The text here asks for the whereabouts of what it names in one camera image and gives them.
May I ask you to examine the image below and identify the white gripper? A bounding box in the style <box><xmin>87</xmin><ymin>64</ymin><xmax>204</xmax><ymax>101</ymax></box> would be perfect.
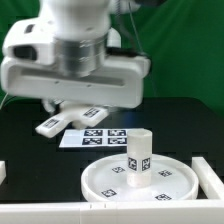
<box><xmin>0</xmin><ymin>56</ymin><xmax>150</xmax><ymax>113</ymax></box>

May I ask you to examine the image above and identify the white round table top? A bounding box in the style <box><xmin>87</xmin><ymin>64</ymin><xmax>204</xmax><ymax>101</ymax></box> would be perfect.
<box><xmin>81</xmin><ymin>154</ymin><xmax>199</xmax><ymax>202</ymax></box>

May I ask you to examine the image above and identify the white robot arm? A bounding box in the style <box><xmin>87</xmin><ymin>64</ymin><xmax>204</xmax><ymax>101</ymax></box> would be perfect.
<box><xmin>0</xmin><ymin>0</ymin><xmax>167</xmax><ymax>108</ymax></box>

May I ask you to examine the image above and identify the white marker sheet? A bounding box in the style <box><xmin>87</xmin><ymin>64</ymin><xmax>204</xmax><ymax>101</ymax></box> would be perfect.
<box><xmin>59</xmin><ymin>128</ymin><xmax>130</xmax><ymax>148</ymax></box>

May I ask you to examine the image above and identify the white block at left edge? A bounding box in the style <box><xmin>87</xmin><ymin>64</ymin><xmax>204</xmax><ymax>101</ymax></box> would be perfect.
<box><xmin>0</xmin><ymin>161</ymin><xmax>6</xmax><ymax>185</ymax></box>

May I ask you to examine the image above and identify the white L-shaped fence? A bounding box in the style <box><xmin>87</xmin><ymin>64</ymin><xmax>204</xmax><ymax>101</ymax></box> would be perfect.
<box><xmin>0</xmin><ymin>157</ymin><xmax>224</xmax><ymax>224</ymax></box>

